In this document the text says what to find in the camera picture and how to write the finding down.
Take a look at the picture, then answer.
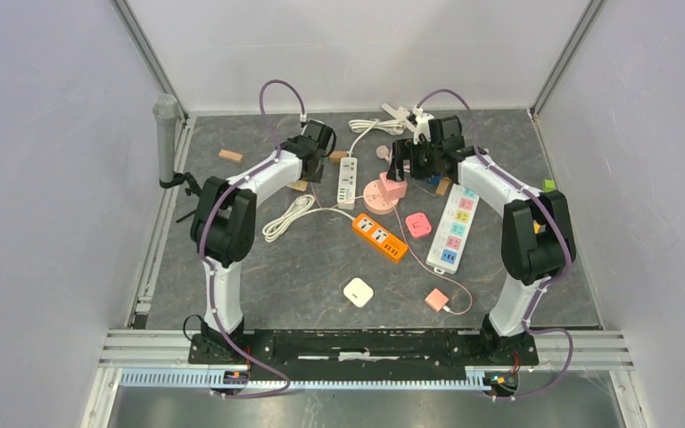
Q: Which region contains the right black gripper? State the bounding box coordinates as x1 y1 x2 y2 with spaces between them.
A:
387 137 442 183

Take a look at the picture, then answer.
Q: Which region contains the beige cube socket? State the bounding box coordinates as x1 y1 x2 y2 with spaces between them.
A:
286 180 309 193

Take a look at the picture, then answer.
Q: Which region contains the long white power strip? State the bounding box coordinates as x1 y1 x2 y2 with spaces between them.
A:
426 184 480 275

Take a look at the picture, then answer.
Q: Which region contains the pink adapter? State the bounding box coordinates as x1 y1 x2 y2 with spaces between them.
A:
406 212 433 239

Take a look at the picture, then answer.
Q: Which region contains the orange power strip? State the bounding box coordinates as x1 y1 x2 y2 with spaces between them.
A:
351 213 409 264

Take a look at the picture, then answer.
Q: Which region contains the pink charger plug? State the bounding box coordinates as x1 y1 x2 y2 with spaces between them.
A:
425 288 450 312

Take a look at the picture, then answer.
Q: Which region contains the white square adapter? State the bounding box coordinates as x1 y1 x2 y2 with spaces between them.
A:
342 277 375 309

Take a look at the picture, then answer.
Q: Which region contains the dark blue cube adapter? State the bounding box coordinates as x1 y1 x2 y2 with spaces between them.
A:
423 175 442 186

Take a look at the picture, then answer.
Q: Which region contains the pink cube socket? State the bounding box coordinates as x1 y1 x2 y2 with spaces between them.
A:
378 172 408 202

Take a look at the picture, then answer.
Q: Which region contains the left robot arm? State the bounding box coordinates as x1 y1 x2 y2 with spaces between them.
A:
190 119 336 364

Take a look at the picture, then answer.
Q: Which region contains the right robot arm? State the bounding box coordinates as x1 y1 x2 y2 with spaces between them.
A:
387 109 575 364

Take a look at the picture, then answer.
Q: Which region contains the small wooden block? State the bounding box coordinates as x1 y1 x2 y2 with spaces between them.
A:
328 151 348 164

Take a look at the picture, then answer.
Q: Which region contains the small white power strip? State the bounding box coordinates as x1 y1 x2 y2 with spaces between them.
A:
336 157 358 210

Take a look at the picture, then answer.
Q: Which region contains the pink round base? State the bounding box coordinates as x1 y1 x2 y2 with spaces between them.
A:
362 180 400 215

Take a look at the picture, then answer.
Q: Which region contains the green cube block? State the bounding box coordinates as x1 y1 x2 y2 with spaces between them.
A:
542 178 557 193

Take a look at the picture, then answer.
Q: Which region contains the black tripod stand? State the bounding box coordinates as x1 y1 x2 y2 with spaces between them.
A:
159 172 202 196

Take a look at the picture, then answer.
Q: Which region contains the grey microphone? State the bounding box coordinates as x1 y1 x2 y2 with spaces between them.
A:
153 94 179 188

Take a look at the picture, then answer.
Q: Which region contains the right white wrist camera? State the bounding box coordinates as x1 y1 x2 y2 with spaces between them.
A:
407 107 434 144

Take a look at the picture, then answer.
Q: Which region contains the white cord with plug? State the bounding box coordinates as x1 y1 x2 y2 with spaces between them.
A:
347 103 417 159

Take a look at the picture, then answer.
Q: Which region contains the white coiled power cord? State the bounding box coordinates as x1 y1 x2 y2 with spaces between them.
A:
261 194 356 244

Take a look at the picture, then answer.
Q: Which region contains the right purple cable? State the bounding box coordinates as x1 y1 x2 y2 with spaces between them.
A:
416 88 575 400

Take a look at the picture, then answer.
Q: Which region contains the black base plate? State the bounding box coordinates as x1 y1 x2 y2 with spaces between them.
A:
188 328 540 383

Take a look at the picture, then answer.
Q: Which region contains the white cable duct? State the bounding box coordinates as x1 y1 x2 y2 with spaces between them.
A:
119 366 532 391

